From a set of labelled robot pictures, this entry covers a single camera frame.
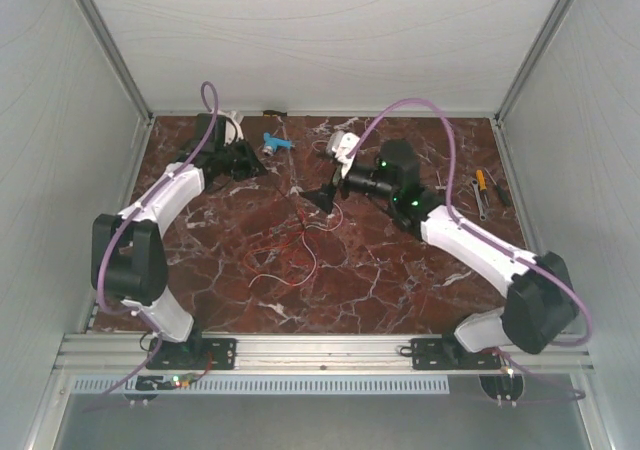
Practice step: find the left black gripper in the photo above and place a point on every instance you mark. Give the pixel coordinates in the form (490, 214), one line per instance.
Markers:
(253, 168)

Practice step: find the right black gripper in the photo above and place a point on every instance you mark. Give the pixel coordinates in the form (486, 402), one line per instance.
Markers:
(321, 196)

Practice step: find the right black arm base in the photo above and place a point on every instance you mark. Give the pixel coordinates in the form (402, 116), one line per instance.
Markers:
(446, 353)

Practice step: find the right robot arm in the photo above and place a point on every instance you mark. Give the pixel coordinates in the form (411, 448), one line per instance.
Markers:
(537, 308)

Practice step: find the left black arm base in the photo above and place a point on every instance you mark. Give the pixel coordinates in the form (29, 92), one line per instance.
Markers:
(195, 355)

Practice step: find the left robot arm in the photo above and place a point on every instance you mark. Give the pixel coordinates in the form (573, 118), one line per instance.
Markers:
(129, 268)

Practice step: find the blue connector plug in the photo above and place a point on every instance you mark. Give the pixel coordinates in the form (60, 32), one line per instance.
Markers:
(272, 144)

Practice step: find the black yellow edge clip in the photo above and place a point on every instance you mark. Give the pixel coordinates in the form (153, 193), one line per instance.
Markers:
(274, 113)

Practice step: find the red shaft black screwdriver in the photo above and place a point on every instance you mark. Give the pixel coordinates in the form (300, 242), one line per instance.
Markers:
(440, 187)

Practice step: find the silver wrench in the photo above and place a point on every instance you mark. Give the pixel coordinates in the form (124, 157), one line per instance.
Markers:
(479, 202)

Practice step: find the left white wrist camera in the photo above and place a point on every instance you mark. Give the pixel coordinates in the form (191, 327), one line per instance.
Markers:
(231, 124)

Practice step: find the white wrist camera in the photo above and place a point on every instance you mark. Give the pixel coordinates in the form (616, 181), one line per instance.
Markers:
(231, 124)
(340, 146)

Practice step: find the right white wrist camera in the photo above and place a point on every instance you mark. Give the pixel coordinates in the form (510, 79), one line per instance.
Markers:
(340, 146)

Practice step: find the yellow handled screwdriver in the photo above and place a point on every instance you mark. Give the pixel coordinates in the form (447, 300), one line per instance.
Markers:
(481, 180)

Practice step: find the aluminium front rail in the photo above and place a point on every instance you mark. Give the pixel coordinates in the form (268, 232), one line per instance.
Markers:
(296, 353)

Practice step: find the black handled screwdriver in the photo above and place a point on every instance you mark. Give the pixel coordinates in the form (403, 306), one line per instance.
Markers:
(503, 195)

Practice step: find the slotted grey cable duct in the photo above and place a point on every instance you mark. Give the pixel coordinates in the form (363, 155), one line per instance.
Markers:
(227, 384)

